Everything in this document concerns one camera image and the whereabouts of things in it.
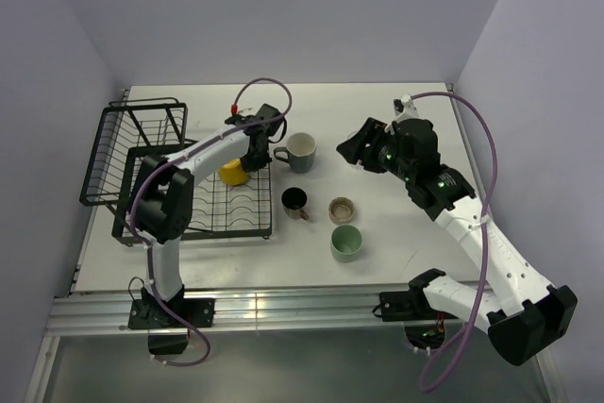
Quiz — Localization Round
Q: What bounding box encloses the grey-blue ceramic mug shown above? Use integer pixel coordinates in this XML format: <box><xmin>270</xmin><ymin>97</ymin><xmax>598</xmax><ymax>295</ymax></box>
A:
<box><xmin>273</xmin><ymin>132</ymin><xmax>316</xmax><ymax>174</ymax></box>

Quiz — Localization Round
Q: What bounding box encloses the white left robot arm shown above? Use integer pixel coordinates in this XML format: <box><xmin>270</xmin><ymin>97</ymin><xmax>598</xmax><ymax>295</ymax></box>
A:
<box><xmin>128</xmin><ymin>104</ymin><xmax>284</xmax><ymax>327</ymax></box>

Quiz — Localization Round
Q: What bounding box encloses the aluminium mounting rail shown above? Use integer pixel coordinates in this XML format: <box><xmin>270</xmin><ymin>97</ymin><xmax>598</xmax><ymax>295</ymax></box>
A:
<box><xmin>46</xmin><ymin>285</ymin><xmax>492</xmax><ymax>338</ymax></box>

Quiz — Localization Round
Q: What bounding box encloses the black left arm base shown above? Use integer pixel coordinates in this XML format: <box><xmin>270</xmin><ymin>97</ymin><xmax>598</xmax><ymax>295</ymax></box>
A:
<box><xmin>127</xmin><ymin>288</ymin><xmax>215</xmax><ymax>330</ymax></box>

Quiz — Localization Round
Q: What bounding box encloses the black wire dish rack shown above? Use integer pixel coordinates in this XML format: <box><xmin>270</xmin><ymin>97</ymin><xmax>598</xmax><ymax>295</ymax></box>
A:
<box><xmin>79</xmin><ymin>97</ymin><xmax>285</xmax><ymax>246</ymax></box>

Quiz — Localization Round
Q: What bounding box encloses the brown mug black inside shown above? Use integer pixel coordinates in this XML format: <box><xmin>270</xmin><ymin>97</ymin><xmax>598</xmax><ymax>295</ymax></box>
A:
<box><xmin>281</xmin><ymin>187</ymin><xmax>310</xmax><ymax>221</ymax></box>

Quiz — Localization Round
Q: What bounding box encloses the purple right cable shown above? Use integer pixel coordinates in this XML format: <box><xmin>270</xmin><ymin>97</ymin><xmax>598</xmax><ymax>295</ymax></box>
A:
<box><xmin>418</xmin><ymin>91</ymin><xmax>499</xmax><ymax>395</ymax></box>

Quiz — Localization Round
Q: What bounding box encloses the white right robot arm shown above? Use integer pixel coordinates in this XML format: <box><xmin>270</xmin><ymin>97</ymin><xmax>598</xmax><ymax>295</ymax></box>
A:
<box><xmin>336</xmin><ymin>118</ymin><xmax>578</xmax><ymax>365</ymax></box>

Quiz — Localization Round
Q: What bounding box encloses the yellow mug black handle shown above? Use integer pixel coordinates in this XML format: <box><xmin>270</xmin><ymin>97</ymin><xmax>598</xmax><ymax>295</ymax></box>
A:
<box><xmin>218</xmin><ymin>159</ymin><xmax>249</xmax><ymax>186</ymax></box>

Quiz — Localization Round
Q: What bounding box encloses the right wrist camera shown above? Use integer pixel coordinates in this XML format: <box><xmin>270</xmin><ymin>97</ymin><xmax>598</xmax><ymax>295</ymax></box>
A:
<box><xmin>393</xmin><ymin>94</ymin><xmax>419</xmax><ymax>123</ymax></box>

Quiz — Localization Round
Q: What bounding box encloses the black box under rail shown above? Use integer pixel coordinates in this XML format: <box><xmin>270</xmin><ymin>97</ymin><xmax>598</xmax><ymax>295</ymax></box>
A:
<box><xmin>147</xmin><ymin>334</ymin><xmax>189</xmax><ymax>356</ymax></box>

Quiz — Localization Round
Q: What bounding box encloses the light green cup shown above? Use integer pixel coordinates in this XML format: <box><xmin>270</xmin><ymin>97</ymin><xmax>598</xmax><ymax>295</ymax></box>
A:
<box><xmin>330</xmin><ymin>225</ymin><xmax>362</xmax><ymax>262</ymax></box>

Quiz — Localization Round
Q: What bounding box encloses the beige speckled cup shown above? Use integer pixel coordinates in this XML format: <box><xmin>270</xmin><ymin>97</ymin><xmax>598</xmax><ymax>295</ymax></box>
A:
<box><xmin>328</xmin><ymin>196</ymin><xmax>356</xmax><ymax>225</ymax></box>

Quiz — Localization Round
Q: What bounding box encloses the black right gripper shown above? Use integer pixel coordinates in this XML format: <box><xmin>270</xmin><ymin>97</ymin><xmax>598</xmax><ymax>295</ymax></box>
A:
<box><xmin>335</xmin><ymin>117</ymin><xmax>414</xmax><ymax>182</ymax></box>

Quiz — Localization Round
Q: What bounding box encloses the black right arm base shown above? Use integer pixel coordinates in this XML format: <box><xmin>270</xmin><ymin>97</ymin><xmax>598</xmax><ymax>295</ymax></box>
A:
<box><xmin>372</xmin><ymin>268</ymin><xmax>446</xmax><ymax>322</ymax></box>

